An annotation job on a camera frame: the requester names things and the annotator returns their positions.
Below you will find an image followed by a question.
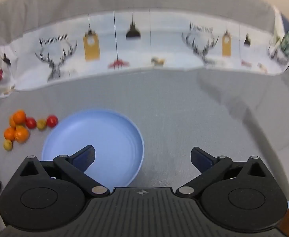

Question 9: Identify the blue plate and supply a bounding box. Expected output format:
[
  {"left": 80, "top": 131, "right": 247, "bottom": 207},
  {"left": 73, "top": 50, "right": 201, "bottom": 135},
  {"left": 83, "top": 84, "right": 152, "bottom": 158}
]
[{"left": 41, "top": 109, "right": 145, "bottom": 188}]

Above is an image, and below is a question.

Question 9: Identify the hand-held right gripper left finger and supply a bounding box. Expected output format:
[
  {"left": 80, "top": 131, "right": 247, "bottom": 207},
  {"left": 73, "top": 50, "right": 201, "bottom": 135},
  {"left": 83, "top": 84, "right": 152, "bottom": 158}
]
[{"left": 14, "top": 145, "right": 111, "bottom": 198}]

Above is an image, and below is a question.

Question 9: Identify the grey bed sheet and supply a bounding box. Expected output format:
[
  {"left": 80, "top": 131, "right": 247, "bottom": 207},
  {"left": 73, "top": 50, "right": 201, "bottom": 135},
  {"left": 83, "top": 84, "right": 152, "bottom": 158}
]
[{"left": 0, "top": 68, "right": 289, "bottom": 237}]

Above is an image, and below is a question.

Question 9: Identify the white printed cloth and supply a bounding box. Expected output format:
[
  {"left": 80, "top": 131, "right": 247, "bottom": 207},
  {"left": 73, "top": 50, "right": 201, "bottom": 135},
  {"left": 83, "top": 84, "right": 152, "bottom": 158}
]
[{"left": 0, "top": 5, "right": 289, "bottom": 99}]

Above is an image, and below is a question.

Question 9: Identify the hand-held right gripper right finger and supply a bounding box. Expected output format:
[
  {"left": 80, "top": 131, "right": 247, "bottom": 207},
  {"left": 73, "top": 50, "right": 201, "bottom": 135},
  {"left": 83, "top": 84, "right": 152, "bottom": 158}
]
[{"left": 175, "top": 147, "right": 274, "bottom": 198}]

